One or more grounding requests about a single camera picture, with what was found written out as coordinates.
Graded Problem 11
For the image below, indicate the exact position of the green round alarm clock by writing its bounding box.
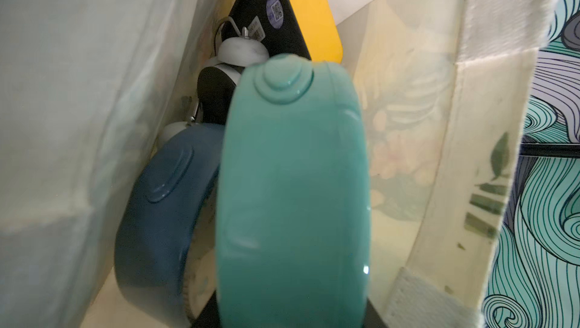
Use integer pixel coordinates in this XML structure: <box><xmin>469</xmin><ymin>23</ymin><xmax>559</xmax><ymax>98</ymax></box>
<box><xmin>215</xmin><ymin>54</ymin><xmax>371</xmax><ymax>327</ymax></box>

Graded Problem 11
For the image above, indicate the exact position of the white twin-bell alarm clock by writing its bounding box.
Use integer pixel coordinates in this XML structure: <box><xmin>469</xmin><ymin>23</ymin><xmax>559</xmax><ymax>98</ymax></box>
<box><xmin>156</xmin><ymin>16</ymin><xmax>270</xmax><ymax>148</ymax></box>

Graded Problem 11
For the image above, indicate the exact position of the yellow rectangular alarm clock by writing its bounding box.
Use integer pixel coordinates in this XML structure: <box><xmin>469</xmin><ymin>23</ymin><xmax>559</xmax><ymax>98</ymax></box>
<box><xmin>229</xmin><ymin>0</ymin><xmax>343</xmax><ymax>64</ymax></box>

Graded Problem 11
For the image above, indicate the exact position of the blue round alarm clock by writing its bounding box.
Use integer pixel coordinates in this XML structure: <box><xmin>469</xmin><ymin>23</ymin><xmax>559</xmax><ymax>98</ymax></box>
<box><xmin>114</xmin><ymin>124</ymin><xmax>224</xmax><ymax>327</ymax></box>

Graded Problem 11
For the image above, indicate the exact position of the cream floral canvas bag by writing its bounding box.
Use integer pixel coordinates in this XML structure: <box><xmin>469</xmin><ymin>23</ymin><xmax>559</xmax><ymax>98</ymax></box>
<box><xmin>1</xmin><ymin>0</ymin><xmax>561</xmax><ymax>327</ymax></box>

